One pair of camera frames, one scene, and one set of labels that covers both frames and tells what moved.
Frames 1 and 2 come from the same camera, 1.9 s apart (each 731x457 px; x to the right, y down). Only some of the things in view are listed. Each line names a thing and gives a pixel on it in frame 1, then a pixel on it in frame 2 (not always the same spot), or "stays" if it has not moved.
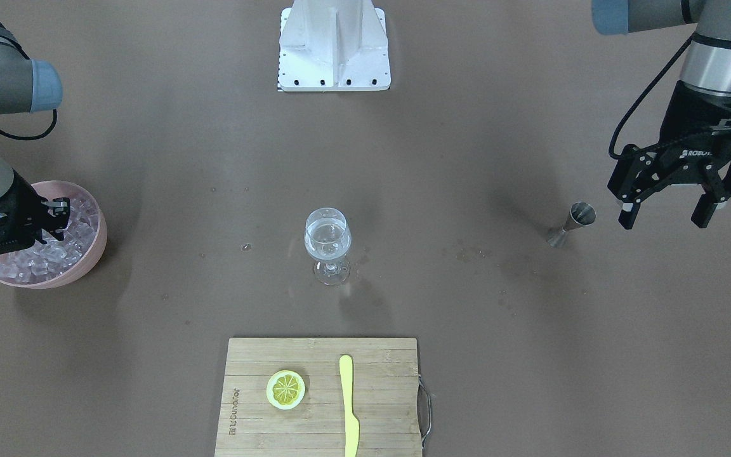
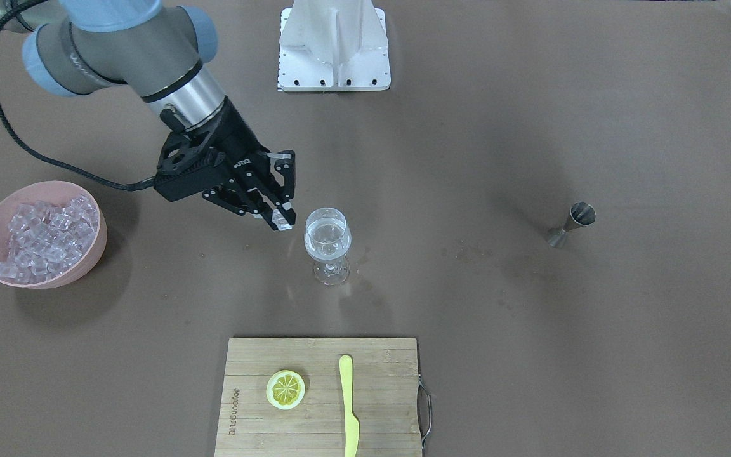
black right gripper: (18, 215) to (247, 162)
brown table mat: (468, 206) stays
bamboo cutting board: (386, 398) stays
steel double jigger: (581, 214) stays
